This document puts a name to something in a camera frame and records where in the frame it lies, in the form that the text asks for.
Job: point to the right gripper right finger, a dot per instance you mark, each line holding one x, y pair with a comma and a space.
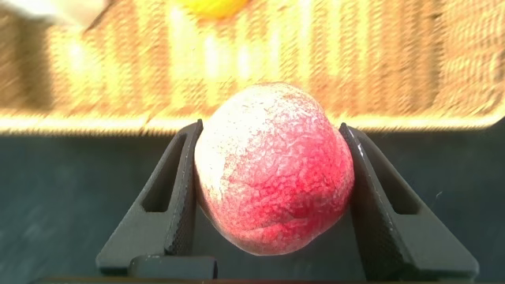
418, 244

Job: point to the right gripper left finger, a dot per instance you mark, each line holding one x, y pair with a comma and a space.
142, 236

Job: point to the black tablecloth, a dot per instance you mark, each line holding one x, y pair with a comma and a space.
59, 197

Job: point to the yellow pear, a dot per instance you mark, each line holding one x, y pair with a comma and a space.
215, 7

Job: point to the red peach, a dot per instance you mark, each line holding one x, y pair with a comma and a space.
276, 177

